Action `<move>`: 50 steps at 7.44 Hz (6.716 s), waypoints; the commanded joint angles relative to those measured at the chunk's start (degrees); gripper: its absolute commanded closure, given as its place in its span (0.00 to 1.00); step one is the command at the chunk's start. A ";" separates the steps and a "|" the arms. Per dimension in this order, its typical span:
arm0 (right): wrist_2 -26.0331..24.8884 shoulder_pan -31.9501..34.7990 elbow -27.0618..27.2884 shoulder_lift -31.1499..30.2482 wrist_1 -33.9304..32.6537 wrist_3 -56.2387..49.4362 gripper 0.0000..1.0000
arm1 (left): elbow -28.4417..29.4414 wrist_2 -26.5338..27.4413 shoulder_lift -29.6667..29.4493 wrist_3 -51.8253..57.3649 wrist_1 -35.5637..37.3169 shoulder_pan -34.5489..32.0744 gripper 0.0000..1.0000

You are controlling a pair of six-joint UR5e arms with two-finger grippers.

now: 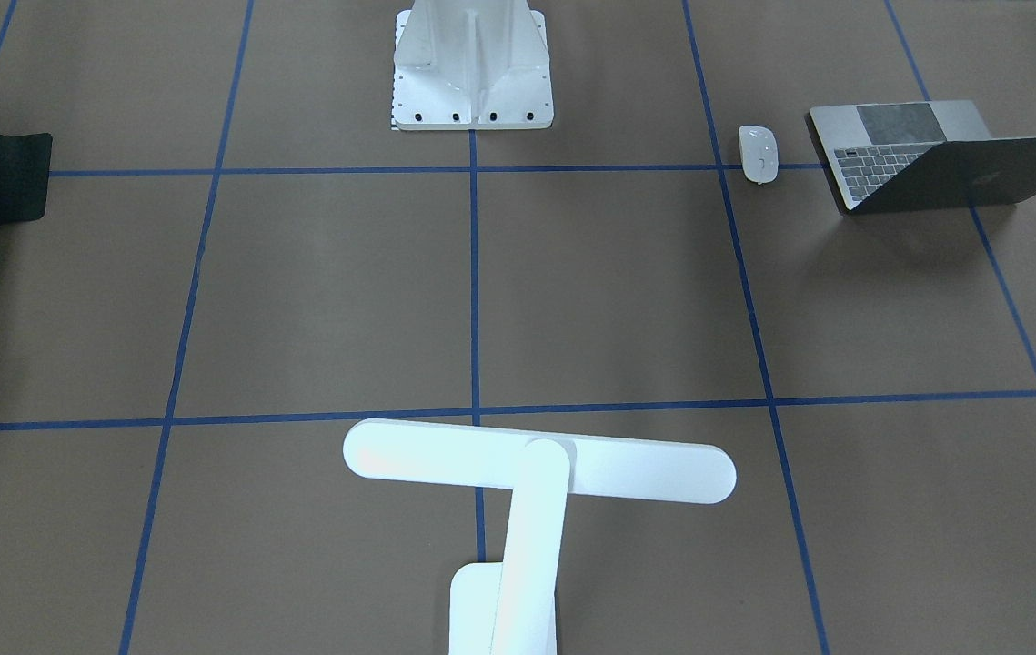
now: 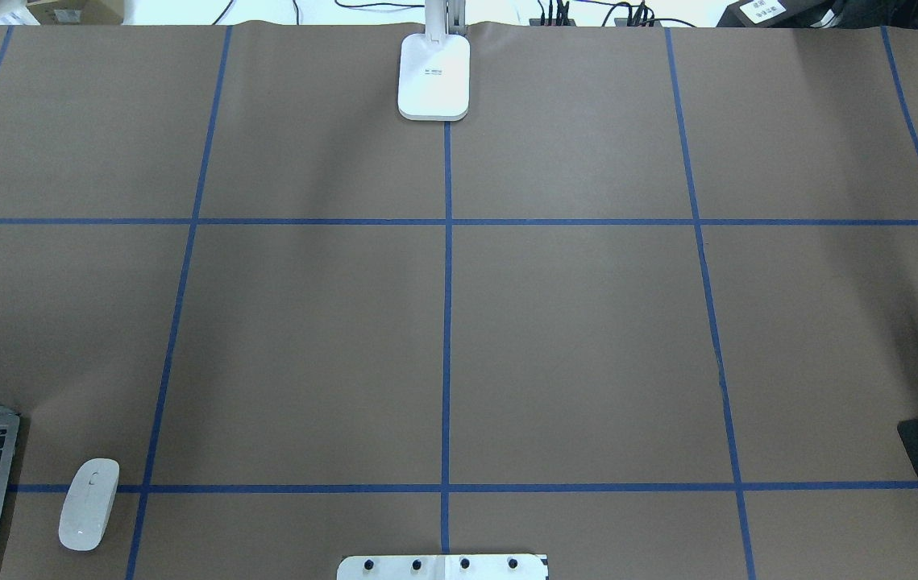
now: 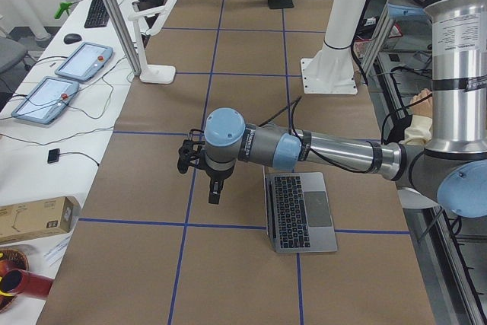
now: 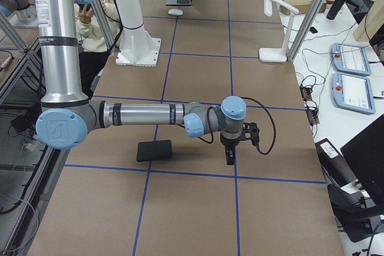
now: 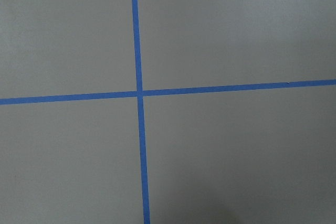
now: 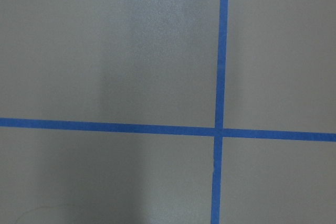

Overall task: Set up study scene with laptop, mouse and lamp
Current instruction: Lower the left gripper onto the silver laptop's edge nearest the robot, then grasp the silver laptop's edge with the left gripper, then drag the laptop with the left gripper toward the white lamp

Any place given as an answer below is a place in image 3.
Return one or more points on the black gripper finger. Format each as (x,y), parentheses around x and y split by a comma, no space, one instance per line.
(215,188)

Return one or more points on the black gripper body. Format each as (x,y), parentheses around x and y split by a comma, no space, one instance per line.
(217,174)

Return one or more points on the grey laptop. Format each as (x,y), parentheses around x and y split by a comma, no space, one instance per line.
(299,219)

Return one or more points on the black mouse pad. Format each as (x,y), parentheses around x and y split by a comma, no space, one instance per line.
(280,4)

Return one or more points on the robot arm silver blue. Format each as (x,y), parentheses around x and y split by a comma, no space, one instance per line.
(449,169)

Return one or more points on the white desk lamp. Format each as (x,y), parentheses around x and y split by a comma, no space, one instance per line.
(153,71)

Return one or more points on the black computer mouse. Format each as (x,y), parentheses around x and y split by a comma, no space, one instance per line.
(71,38)

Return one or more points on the small black puck device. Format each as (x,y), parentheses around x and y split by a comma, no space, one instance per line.
(53,155)

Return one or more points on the upper blue teach pendant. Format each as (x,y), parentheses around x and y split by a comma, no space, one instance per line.
(85,62)

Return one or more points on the blue teach pendant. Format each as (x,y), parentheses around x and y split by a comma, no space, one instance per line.
(47,101)
(85,62)

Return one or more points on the lower blue teach pendant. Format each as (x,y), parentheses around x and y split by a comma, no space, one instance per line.
(47,101)

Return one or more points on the cardboard box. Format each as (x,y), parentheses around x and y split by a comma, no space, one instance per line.
(36,219)

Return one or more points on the black keyboard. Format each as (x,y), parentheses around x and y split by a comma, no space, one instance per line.
(97,15)

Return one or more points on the person in cream sweater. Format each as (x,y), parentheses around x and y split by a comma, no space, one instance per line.
(419,130)

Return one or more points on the red bottle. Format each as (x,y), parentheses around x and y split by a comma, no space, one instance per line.
(21,282)

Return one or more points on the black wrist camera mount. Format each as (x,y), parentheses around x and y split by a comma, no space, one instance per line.
(191,153)

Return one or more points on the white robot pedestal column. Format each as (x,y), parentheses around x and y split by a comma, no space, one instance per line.
(331,71)

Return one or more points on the green handled tool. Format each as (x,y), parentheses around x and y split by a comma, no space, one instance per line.
(64,8)

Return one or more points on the aluminium frame post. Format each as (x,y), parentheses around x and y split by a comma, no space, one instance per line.
(122,33)

